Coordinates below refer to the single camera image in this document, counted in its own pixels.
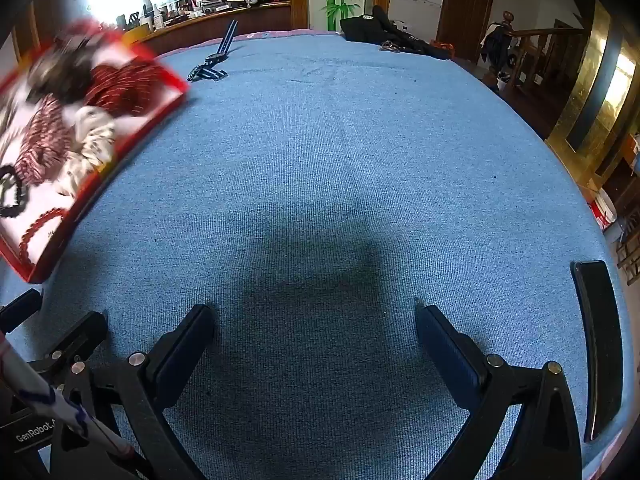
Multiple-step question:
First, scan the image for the red jewelry tray box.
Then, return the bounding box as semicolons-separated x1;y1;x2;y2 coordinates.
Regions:
0;17;193;283

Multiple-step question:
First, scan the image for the red bead bracelet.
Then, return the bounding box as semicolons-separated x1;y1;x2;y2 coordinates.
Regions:
17;207;66;261

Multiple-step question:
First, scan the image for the dark red beaded necklace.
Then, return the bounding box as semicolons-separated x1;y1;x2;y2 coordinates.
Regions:
82;57;171;116

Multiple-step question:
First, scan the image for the white spray bottle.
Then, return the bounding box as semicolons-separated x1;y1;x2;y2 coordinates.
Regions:
134;0;157;28

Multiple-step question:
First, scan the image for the brown wooden door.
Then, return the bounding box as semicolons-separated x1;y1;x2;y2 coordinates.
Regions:
436;0;498;63

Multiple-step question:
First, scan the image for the black bead bracelet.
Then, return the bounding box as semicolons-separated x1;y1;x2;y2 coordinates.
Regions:
0;164;32;219

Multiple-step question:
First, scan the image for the gold pillar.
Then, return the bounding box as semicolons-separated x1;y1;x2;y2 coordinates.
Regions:
545;0;640;176

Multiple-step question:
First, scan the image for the red striped cloth roll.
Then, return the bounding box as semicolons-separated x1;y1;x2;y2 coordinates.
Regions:
15;95;76;186

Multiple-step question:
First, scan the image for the black curved strip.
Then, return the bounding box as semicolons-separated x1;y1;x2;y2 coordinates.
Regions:
571;260;625;443

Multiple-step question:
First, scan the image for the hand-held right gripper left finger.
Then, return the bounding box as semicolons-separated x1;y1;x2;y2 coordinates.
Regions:
50;304;217;480

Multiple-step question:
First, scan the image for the dark grey bead pile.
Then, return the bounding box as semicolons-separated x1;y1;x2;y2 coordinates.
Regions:
25;35;126;106

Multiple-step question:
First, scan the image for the blue tablecloth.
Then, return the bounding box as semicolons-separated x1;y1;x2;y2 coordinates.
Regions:
0;30;628;480

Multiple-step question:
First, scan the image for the wooden stair railing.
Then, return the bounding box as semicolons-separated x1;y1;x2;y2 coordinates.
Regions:
500;10;593;93

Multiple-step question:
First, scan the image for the black bag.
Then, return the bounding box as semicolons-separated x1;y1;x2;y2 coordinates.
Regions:
340;5;456;58

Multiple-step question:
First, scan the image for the hanging jacket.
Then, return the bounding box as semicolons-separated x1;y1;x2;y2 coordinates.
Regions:
480;21;513;73

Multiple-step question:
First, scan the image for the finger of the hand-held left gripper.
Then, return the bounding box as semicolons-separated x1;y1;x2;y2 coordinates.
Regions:
24;310;109;377
0;288;44;333

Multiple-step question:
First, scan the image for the wooden counter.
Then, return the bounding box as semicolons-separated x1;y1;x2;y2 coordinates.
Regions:
125;2;293;56

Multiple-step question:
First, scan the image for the white beaded necklace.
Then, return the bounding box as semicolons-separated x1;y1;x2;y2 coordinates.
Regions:
55;105;121;196

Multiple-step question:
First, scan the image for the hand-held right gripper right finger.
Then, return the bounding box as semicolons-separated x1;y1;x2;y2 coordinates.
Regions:
416;304;584;480

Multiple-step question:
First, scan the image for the white red bucket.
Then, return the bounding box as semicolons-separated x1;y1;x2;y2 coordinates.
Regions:
587;190;618;233

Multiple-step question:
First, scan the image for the blue beaded necklace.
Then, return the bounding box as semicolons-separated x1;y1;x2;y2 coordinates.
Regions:
187;19;240;83

